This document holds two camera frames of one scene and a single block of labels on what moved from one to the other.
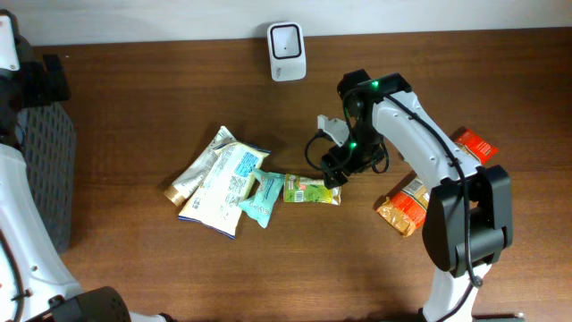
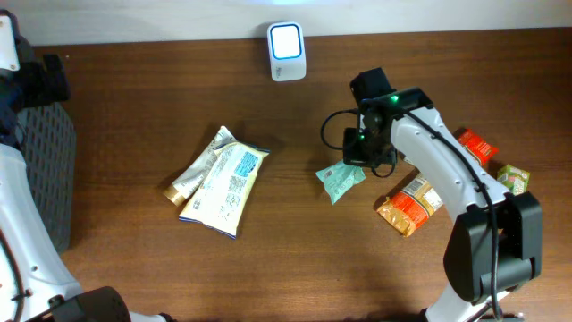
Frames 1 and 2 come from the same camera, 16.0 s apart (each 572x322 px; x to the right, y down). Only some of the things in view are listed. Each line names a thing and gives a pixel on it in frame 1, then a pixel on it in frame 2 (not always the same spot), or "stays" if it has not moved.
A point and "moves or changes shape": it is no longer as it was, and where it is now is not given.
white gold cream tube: (187, 183) stays
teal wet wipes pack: (258, 207) moves or changes shape
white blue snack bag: (214, 202) stays
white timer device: (288, 52) stays
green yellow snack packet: (309, 190) to (517, 181)
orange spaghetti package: (407, 206) stays
